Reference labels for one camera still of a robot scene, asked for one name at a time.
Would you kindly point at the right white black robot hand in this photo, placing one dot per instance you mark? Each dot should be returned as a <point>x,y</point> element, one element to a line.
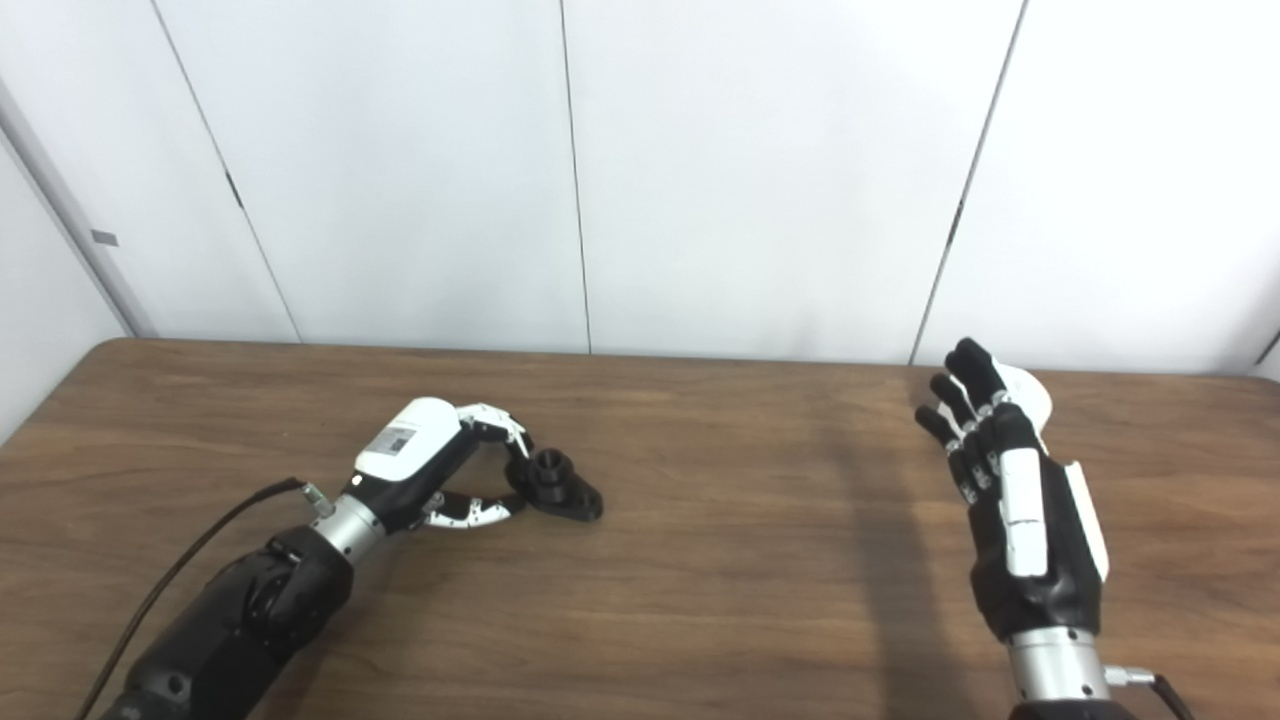
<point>1025,520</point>

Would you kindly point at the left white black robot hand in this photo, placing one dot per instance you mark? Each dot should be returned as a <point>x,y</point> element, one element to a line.
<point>410,440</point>

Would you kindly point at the round white cylinder piece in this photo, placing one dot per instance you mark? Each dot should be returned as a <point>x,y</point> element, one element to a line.
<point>1035,395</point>

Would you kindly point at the black flanged holder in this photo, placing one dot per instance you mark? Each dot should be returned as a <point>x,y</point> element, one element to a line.
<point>560,490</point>

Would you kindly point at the grey wall corner strip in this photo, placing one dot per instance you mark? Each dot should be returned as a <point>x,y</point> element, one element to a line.
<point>138,320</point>

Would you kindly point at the small grey wall tag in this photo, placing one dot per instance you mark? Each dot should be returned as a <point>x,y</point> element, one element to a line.
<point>104,238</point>

